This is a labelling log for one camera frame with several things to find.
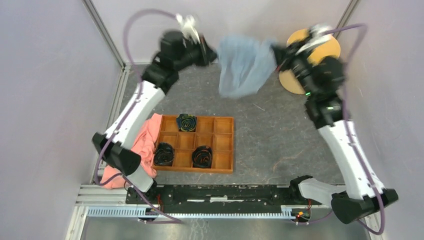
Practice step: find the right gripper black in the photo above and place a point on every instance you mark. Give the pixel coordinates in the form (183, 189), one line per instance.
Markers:
(288, 53)

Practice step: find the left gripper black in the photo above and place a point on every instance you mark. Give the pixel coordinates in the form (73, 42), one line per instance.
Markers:
(207, 54)

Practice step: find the light blue plastic trash bag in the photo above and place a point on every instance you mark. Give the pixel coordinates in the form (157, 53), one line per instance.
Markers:
(246, 64)

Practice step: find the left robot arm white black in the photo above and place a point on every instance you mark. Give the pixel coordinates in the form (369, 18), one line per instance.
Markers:
(177, 51)

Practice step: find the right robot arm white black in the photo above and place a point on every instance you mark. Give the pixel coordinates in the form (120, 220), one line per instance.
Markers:
(363, 193)

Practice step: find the yellow round trash bin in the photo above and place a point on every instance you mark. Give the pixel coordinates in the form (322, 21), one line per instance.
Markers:
(330, 48)

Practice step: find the orange compartment tray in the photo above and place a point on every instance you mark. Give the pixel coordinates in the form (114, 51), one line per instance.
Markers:
(215, 131)

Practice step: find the black orange rolled belt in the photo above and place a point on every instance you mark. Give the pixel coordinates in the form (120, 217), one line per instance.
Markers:
(202, 157)

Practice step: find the black rolled belt left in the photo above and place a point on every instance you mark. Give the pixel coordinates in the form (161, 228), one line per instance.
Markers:
(164, 155)

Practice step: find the pink cloth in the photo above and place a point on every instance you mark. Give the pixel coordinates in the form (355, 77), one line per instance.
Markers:
(144, 145)

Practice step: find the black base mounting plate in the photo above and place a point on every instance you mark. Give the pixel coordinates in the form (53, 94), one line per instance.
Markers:
(223, 199)

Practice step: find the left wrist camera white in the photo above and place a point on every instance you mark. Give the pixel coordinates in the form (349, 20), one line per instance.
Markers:
(188, 27)

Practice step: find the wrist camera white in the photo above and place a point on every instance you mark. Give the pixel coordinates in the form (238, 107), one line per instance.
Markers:
(317, 35)
(188, 27)

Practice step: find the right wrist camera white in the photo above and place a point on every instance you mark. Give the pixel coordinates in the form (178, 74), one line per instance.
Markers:
(317, 35)

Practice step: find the aluminium frame rail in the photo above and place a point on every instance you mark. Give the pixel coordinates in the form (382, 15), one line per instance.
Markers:
(100, 202)

